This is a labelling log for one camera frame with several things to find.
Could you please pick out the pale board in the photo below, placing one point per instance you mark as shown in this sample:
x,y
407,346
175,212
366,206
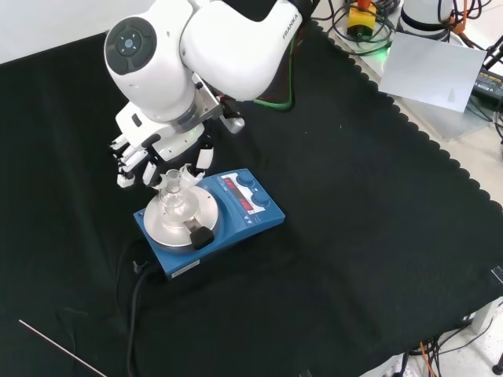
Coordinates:
x,y
430,70

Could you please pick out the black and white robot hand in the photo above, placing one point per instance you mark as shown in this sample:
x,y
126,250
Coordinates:
x,y
173,147

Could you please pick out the black power adapter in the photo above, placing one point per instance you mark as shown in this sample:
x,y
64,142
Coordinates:
x,y
489,84

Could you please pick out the thin glass rod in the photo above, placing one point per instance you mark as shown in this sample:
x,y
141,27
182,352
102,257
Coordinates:
x,y
59,346

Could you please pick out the black bench cloth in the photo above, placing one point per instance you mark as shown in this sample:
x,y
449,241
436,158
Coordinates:
x,y
314,235

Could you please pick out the heater with blue base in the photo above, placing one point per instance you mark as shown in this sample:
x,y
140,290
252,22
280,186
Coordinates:
x,y
236,220

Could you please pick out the clear round-bottom glass flask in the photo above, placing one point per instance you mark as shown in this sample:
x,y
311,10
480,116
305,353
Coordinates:
x,y
173,202

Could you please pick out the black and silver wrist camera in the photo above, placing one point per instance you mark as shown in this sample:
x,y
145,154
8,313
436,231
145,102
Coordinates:
x,y
233,123

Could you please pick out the yellow stop button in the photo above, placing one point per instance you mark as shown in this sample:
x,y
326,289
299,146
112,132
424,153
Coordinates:
x,y
361,19

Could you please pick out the white table leg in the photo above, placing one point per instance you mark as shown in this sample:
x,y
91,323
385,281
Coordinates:
x,y
485,316

